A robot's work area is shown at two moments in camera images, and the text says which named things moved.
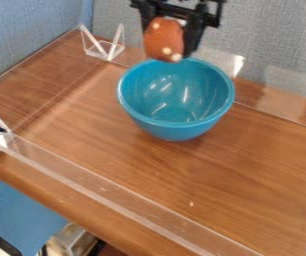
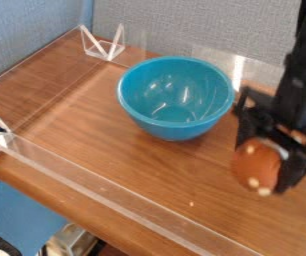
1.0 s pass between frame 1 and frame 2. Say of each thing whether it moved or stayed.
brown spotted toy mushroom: moved
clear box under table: stayed
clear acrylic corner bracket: stayed
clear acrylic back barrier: stayed
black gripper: moved
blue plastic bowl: stayed
